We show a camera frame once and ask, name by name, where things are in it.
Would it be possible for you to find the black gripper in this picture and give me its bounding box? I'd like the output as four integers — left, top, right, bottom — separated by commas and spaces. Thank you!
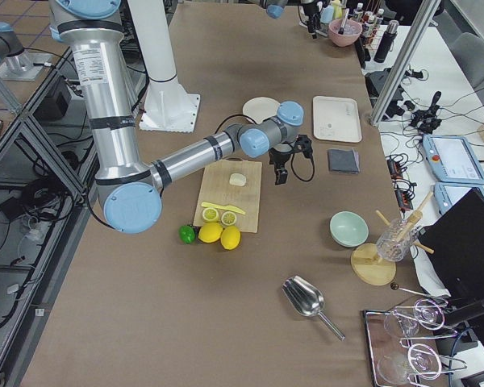
302, 2, 320, 35
269, 144, 294, 185

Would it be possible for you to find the beige round plate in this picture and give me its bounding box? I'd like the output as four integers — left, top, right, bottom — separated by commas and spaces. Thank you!
242, 97, 280, 123

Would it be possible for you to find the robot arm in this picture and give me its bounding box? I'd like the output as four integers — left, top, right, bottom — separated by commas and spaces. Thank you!
50, 1, 304, 234
250, 0, 321, 39

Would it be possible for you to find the cream rabbit tray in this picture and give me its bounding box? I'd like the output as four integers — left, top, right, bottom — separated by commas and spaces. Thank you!
312, 96, 362, 144

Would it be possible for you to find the mirrored glass tray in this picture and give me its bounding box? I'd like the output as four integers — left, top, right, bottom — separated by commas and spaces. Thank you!
362, 298, 467, 386

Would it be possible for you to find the light blue cup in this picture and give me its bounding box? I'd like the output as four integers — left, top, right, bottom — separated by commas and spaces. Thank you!
320, 5, 335, 24

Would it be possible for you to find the steel black-tipped muddler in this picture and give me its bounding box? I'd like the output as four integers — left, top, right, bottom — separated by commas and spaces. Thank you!
338, 8, 349, 35

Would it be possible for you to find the pink ice bowl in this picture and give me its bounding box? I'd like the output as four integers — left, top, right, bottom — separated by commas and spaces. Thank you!
328, 19, 362, 47

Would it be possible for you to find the grey folded cloth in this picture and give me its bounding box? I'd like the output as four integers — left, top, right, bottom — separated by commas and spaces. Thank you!
328, 148, 360, 174

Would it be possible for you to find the yellow plastic knife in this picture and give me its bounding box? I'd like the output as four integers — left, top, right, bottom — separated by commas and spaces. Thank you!
201, 202, 246, 214

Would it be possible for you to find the lower lemon half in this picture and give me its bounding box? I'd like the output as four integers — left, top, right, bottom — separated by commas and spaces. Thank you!
220, 210, 238, 227

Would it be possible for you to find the lemon half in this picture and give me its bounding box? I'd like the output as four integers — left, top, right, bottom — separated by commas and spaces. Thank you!
202, 207, 220, 223
220, 210, 238, 227

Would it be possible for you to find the wooden cutting board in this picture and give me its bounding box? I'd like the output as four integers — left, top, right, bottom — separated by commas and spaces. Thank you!
193, 160, 262, 233

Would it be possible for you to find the whole lemon far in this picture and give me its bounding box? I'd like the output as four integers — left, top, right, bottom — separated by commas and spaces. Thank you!
220, 226, 241, 251

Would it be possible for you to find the black thermos bottle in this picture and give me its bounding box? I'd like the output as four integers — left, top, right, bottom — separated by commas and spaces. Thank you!
373, 20, 399, 63

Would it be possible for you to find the upper lemon half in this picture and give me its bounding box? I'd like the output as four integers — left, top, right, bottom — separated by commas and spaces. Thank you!
202, 207, 220, 223

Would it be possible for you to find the green bowl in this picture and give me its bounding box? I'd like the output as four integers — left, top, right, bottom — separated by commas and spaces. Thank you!
329, 211, 369, 248

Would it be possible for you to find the green lime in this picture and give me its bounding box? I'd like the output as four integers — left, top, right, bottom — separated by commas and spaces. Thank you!
178, 225, 197, 244

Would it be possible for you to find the steel ice scoop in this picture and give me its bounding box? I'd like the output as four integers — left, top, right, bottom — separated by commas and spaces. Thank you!
282, 275, 346, 341

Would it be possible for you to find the wooden cup stand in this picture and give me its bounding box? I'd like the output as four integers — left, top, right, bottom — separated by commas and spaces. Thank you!
351, 191, 434, 285

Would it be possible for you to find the crystal glass on stand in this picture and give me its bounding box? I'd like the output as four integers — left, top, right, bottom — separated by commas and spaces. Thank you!
376, 218, 419, 262

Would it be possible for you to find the blue teach pendant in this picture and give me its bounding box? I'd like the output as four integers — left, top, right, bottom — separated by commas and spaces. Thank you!
422, 135, 484, 185

